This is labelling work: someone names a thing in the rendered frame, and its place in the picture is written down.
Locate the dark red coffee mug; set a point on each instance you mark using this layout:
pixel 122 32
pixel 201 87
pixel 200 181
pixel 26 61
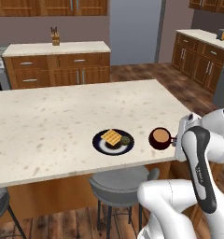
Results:
pixel 160 138

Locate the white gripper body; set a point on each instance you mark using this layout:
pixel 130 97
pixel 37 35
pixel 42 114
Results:
pixel 179 143

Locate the wooden wall cupboards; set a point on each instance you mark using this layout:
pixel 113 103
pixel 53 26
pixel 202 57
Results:
pixel 48 7
pixel 210 5

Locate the wooden dining counter base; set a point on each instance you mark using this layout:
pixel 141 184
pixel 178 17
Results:
pixel 48 196

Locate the wooden base cupboard run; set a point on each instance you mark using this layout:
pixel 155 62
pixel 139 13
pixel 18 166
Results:
pixel 198 59
pixel 54 68

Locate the green round fruit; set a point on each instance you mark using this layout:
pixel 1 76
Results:
pixel 125 140

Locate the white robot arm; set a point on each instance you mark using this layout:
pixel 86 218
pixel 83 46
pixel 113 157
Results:
pixel 166 202

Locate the wooden knife block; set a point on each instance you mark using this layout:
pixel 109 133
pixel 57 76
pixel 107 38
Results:
pixel 55 36

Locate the yellow waffle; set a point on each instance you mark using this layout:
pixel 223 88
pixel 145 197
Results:
pixel 111 136

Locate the dark blue plate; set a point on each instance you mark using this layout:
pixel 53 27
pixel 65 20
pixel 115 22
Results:
pixel 100 145

